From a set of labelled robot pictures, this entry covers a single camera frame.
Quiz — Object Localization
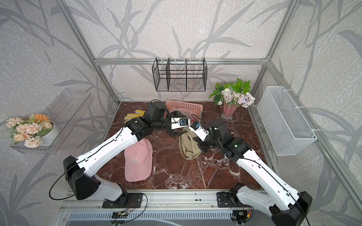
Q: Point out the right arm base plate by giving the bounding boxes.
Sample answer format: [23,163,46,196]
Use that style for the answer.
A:
[216,192,253,208]

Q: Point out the white pot peach flowers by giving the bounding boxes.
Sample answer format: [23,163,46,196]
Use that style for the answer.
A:
[6,114,60,149]

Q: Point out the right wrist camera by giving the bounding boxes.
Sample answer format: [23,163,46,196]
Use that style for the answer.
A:
[189,121,210,141]

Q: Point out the clear acrylic wall shelf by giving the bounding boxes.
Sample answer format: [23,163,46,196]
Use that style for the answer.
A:
[10,89,93,154]

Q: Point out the artificial flower bouquet green leaves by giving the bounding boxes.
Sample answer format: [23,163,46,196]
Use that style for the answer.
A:
[209,78,255,108]

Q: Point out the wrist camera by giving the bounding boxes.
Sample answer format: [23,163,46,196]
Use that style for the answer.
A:
[189,121,210,141]
[171,117,190,130]

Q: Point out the yellow white work glove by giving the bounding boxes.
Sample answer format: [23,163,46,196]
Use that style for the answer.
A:
[124,109,146,123]

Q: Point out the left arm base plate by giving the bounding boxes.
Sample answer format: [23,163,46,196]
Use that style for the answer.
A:
[102,193,143,209]

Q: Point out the pink perforated plastic basket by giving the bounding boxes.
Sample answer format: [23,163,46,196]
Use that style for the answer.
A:
[166,100,203,121]

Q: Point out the pink baseball cap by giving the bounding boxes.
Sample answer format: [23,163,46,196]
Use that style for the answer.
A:
[124,138,153,182]

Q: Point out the aluminium back crossbar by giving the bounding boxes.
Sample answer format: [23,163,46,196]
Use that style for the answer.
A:
[94,58,266,66]

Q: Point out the aluminium front rail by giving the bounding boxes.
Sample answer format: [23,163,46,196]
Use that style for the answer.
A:
[59,189,298,211]

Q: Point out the white mesh wall basket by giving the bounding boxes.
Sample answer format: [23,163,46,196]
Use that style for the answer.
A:
[257,86,317,156]

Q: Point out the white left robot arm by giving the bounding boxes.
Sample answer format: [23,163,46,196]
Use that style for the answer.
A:
[63,101,190,201]

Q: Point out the pink glass vase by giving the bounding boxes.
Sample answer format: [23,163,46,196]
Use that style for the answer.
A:
[221,103,239,122]

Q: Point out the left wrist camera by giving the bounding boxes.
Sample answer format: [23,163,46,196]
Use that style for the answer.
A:
[171,117,190,130]

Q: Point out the black wire wall basket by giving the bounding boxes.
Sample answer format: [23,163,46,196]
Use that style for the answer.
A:
[152,58,208,92]

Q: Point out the beige baseball cap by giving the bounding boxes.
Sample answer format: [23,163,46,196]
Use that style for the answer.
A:
[179,127,201,160]

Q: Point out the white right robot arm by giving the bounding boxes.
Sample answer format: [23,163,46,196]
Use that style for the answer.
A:
[189,120,313,226]

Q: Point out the aluminium frame corner post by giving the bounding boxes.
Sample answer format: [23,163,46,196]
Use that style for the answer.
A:
[252,0,301,94]

